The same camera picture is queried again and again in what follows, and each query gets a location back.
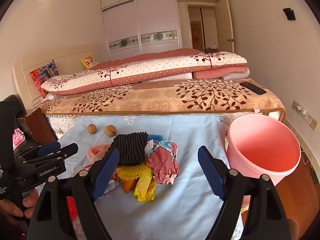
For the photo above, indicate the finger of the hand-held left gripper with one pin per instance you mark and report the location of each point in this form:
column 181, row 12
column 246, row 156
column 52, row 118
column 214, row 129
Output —
column 50, row 148
column 67, row 151

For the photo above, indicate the yellow plastic bag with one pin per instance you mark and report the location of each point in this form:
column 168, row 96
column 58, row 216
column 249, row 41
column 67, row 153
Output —
column 145, row 187

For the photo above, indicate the colourful patchwork pillow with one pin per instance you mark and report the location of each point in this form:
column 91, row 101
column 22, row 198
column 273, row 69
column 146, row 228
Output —
column 43, row 73

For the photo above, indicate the pink cloth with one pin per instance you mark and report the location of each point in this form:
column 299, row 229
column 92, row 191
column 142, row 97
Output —
column 18, row 138

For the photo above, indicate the black flat device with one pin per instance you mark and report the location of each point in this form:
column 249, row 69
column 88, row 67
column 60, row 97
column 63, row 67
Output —
column 314, row 176

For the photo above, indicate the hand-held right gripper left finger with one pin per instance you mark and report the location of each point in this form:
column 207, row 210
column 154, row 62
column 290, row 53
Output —
column 103, row 177

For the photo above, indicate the red white snack wrapper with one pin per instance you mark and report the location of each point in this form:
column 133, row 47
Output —
column 96, row 152

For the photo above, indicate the black foam net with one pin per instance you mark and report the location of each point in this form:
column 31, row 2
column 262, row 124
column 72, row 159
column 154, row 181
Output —
column 130, row 147

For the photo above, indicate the pink plastic bucket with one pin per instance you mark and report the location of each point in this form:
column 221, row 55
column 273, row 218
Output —
column 262, row 150

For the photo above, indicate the red ribbed plastic item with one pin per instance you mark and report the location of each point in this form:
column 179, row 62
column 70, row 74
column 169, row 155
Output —
column 71, row 207

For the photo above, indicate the pink white dotted quilt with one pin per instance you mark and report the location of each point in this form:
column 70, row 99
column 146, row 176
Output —
column 150, row 70

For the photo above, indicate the white wall socket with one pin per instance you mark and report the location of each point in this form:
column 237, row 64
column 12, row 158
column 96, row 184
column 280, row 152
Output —
column 310, row 118

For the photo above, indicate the light blue floral cloth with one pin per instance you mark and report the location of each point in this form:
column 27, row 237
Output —
column 175, row 205

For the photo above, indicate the cream room door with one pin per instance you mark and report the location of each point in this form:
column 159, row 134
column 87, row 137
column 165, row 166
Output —
column 223, row 25

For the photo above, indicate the brown walnut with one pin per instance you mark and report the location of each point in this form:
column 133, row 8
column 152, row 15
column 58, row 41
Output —
column 91, row 128
column 110, row 130

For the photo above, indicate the person's left hand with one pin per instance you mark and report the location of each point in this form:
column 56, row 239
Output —
column 30, row 201

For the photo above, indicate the beige leaf print blanket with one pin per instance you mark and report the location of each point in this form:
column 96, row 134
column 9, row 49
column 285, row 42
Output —
column 200, row 95

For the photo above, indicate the cream wall socket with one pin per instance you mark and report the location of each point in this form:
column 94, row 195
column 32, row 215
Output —
column 314, row 125
column 296, row 105

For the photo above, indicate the orange peel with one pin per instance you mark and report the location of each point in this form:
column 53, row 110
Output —
column 128, row 186

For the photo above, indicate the black wall device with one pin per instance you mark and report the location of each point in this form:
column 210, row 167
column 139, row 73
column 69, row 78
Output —
column 289, row 13

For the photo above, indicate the brown round stool seat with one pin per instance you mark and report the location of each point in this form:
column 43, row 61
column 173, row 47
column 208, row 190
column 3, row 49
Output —
column 293, row 227

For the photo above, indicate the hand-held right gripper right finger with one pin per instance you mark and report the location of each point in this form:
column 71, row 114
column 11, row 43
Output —
column 212, row 177

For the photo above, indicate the blue foam net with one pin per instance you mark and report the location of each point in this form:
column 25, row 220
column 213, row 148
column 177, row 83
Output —
column 155, row 137

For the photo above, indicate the yellow foam net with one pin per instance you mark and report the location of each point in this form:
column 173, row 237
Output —
column 135, row 172

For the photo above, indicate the white sliding door wardrobe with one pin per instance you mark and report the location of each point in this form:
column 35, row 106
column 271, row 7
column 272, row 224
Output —
column 120, row 22

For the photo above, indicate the cream wooden bed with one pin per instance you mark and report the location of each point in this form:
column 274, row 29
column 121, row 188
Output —
column 75, row 57

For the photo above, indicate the white charger plug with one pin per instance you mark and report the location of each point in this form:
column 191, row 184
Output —
column 304, row 112

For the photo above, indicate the black smartphone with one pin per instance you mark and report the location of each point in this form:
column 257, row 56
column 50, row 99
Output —
column 252, row 88

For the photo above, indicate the yellow floral pillow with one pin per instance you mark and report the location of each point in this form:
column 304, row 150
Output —
column 88, row 61

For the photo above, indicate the pink wrapper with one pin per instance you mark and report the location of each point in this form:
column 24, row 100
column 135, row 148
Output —
column 162, row 162

